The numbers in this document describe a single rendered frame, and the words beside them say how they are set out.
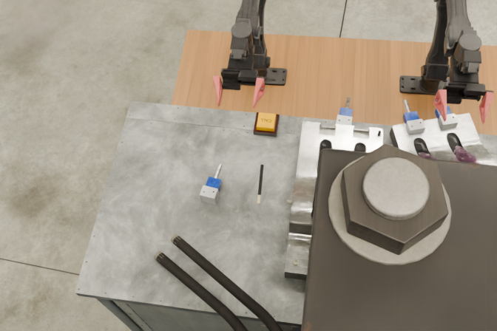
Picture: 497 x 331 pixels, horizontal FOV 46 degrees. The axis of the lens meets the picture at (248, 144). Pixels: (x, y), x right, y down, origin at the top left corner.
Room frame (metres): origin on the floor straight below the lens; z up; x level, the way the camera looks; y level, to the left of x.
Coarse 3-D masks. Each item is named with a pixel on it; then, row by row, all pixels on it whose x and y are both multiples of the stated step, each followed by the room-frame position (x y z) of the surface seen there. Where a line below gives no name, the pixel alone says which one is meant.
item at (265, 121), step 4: (260, 112) 1.07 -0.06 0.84; (260, 116) 1.06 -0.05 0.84; (264, 116) 1.06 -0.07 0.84; (268, 116) 1.05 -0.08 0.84; (272, 116) 1.05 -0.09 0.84; (260, 120) 1.04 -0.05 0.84; (264, 120) 1.04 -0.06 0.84; (268, 120) 1.04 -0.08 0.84; (272, 120) 1.04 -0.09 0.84; (260, 124) 1.03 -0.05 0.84; (264, 124) 1.02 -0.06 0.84; (268, 124) 1.02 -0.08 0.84; (272, 124) 1.02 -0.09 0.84; (260, 128) 1.02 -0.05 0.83; (264, 128) 1.01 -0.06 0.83; (268, 128) 1.01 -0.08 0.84; (272, 128) 1.01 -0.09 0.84
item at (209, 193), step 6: (216, 174) 0.86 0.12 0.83; (210, 180) 0.84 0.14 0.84; (216, 180) 0.84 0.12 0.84; (204, 186) 0.81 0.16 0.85; (210, 186) 0.82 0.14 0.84; (216, 186) 0.82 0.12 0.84; (204, 192) 0.79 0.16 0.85; (210, 192) 0.79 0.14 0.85; (216, 192) 0.79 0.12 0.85; (204, 198) 0.78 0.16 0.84; (210, 198) 0.77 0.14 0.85; (216, 198) 0.78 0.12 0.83; (216, 204) 0.77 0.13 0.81
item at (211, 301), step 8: (160, 256) 0.61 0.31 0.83; (160, 264) 0.59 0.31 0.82; (168, 264) 0.58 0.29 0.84; (176, 272) 0.55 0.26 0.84; (184, 272) 0.55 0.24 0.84; (184, 280) 0.52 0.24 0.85; (192, 280) 0.52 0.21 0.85; (192, 288) 0.49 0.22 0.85; (200, 288) 0.49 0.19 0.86; (200, 296) 0.47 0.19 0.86; (208, 296) 0.46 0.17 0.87; (208, 304) 0.44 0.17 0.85; (216, 304) 0.43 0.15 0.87
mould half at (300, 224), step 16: (304, 128) 0.96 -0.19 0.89; (336, 128) 0.94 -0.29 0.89; (352, 128) 0.94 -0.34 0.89; (304, 144) 0.90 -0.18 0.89; (336, 144) 0.88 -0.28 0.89; (352, 144) 0.88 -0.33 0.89; (368, 144) 0.87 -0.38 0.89; (304, 160) 0.84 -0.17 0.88; (304, 176) 0.79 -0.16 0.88; (304, 192) 0.72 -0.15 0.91; (304, 208) 0.66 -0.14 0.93; (304, 224) 0.62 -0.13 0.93; (288, 240) 0.60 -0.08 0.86; (304, 240) 0.59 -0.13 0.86; (288, 256) 0.55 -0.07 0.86; (304, 256) 0.54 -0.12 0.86; (288, 272) 0.50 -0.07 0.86; (304, 272) 0.50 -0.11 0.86
